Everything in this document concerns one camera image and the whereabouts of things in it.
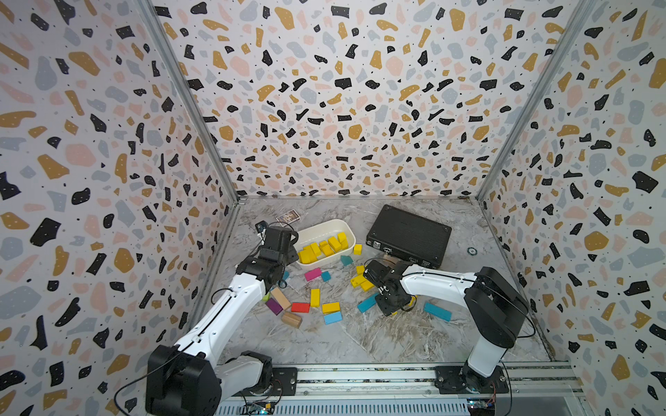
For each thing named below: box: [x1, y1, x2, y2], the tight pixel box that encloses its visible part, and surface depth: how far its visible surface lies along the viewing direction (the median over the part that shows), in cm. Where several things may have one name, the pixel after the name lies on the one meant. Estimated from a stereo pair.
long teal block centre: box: [357, 292, 380, 313], surface depth 90 cm
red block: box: [291, 302, 311, 313], surface depth 90 cm
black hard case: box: [365, 204, 452, 270], surface depth 105 cm
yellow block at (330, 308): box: [321, 301, 341, 315], surface depth 89 cm
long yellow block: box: [298, 244, 318, 265], surface depth 102 cm
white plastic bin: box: [293, 218, 357, 266], surface depth 106 cm
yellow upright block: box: [310, 288, 320, 308], surface depth 92 cm
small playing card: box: [275, 208, 301, 228], surface depth 115 cm
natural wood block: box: [280, 311, 303, 329], surface depth 85 cm
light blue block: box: [324, 311, 343, 325], surface depth 88 cm
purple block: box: [265, 297, 284, 316], surface depth 90 cm
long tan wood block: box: [270, 286, 292, 311], surface depth 92 cm
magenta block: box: [304, 267, 322, 282], surface depth 99 cm
